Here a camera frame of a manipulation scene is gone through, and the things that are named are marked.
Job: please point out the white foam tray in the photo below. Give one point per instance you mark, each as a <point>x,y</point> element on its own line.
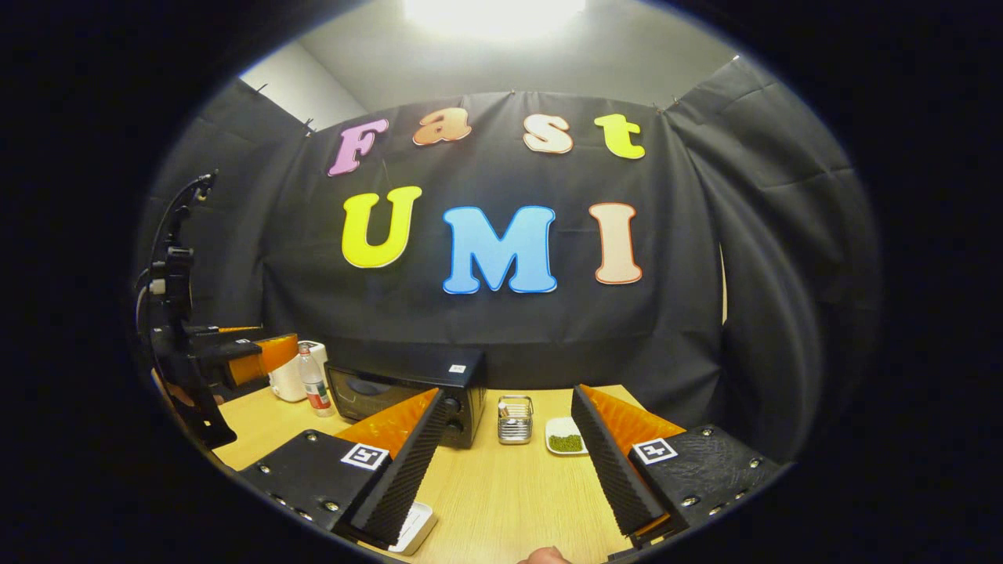
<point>417,526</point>

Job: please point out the black backdrop cloth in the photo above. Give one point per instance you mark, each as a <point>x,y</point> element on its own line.
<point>470,345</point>

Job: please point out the clear bottle with red label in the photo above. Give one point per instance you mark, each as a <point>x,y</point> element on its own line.
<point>316,388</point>

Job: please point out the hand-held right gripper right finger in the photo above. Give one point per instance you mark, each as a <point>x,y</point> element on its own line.
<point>619,478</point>

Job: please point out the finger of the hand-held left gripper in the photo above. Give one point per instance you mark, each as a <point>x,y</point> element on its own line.
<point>266,359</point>
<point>227,330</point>

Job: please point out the ceiling light panel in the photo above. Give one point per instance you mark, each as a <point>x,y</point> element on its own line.
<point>494,16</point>

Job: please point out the black electric oven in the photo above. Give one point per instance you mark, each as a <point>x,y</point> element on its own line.
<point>462,376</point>

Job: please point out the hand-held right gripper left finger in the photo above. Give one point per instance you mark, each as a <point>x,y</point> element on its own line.
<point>407,478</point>

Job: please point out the white divided plate with beans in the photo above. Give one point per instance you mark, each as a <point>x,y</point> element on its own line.
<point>564,440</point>

